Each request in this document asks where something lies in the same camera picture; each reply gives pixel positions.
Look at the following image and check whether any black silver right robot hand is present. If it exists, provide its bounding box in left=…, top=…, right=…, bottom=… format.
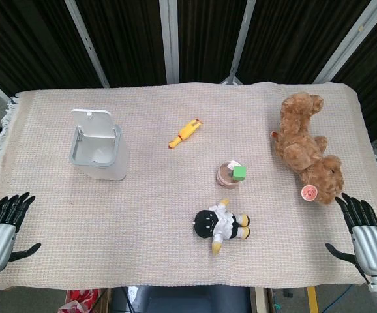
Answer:
left=325, top=192, right=377, bottom=278

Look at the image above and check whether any dark robot base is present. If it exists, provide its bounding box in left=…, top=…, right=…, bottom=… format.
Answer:
left=110, top=285, right=252, bottom=313

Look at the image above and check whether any white open-lid bin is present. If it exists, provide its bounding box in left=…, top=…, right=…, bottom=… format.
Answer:
left=68, top=108, right=128, bottom=182

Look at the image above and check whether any red white plastic bag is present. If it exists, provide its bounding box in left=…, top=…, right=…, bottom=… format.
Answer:
left=65, top=288, right=102, bottom=313

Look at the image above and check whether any brown teddy bear plush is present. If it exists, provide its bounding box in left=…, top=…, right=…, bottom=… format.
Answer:
left=271, top=93, right=344, bottom=205

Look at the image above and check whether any green cube block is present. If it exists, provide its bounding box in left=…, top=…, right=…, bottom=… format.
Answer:
left=231, top=165, right=248, bottom=182

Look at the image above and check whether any black white penguin plush doll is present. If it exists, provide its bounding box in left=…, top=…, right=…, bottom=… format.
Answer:
left=193, top=198, right=252, bottom=256

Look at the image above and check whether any clear jar of rubber bands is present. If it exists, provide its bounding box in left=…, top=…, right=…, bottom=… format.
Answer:
left=215, top=160, right=244, bottom=189

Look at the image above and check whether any beige woven tablecloth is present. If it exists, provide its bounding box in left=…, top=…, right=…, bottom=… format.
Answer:
left=0, top=81, right=377, bottom=291

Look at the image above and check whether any yellow rubber chicken toy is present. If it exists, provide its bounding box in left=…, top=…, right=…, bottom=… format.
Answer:
left=167, top=119, right=204, bottom=150

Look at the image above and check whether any dark corrugated backdrop curtain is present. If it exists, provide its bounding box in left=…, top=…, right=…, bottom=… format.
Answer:
left=0, top=0, right=377, bottom=147

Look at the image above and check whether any yellow post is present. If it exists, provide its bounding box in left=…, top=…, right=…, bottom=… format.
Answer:
left=307, top=286, right=318, bottom=313

